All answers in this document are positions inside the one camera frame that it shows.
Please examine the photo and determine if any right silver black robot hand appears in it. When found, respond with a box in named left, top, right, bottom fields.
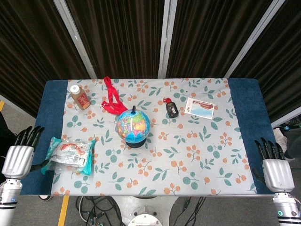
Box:
left=253, top=137, right=295, bottom=192

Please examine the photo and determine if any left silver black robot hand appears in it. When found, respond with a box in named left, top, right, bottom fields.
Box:
left=1, top=126, right=50, bottom=178

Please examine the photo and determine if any small blue desk globe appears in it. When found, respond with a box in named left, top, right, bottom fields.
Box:
left=115, top=105, right=151, bottom=149

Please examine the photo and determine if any teal silver snack bag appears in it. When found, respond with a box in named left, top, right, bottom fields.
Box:
left=41, top=136, right=97, bottom=176

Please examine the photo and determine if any blue felt table mat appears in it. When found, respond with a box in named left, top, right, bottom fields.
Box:
left=20, top=78, right=278, bottom=196

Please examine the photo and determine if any brown drink bottle white cap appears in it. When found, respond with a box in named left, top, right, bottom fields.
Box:
left=70, top=85, right=91, bottom=111

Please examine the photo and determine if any white landscape postcard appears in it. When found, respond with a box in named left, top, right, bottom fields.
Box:
left=184, top=97, right=215, bottom=120

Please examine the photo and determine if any small black bottle red cap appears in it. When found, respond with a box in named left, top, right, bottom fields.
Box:
left=163, top=97, right=180, bottom=119

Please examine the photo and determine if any floral patterned tablecloth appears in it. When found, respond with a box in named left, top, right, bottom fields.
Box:
left=52, top=78, right=257, bottom=196

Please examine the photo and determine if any dark pleated curtain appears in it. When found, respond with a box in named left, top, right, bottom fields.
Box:
left=0, top=0, right=301, bottom=123

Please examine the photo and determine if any black floor cable bundle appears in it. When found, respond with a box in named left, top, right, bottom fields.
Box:
left=75, top=195, right=206, bottom=226

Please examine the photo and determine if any red ribbon lanyard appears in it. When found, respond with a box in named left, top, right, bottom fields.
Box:
left=101, top=76, right=129, bottom=115

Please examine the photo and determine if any grey metal partition frame post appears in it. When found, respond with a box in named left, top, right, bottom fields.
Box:
left=158, top=0, right=177, bottom=79
left=224, top=0, right=286, bottom=79
left=52, top=0, right=97, bottom=80

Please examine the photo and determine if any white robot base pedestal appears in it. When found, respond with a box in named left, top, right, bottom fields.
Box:
left=110, top=195, right=181, bottom=226

